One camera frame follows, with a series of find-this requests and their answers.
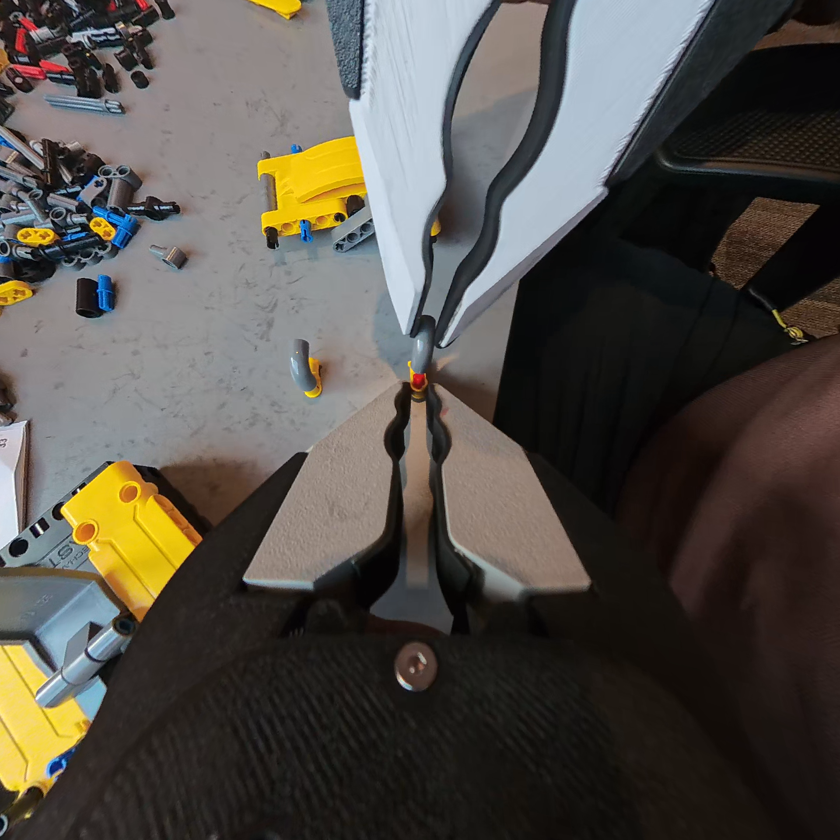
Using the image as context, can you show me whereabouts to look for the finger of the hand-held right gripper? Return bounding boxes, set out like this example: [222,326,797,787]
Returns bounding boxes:
[436,0,716,349]
[348,0,506,336]

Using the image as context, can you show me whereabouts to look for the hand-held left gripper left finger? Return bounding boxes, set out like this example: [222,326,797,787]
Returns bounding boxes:
[242,384,405,598]

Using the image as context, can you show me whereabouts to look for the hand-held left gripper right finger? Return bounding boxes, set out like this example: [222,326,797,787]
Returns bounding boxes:
[431,385,594,605]

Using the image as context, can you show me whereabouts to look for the yellow curved brick assembly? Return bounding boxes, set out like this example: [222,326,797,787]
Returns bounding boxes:
[256,136,445,253]

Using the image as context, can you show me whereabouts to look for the yellow and black brick assembly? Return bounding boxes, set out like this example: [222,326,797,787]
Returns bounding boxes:
[0,460,204,802]

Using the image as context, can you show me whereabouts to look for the pile of small brick parts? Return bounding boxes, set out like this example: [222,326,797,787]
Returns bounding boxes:
[0,0,182,309]

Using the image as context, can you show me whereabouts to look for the black office chair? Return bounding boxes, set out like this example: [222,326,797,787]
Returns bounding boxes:
[630,46,840,316]

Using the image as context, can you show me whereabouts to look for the person in brown shirt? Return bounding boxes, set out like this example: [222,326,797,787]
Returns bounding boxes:
[617,335,840,840]

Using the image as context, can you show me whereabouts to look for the instruction booklet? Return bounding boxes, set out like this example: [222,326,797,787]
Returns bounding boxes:
[0,420,30,539]

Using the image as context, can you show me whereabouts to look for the black and blue pin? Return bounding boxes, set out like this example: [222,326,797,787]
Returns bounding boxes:
[75,276,116,319]

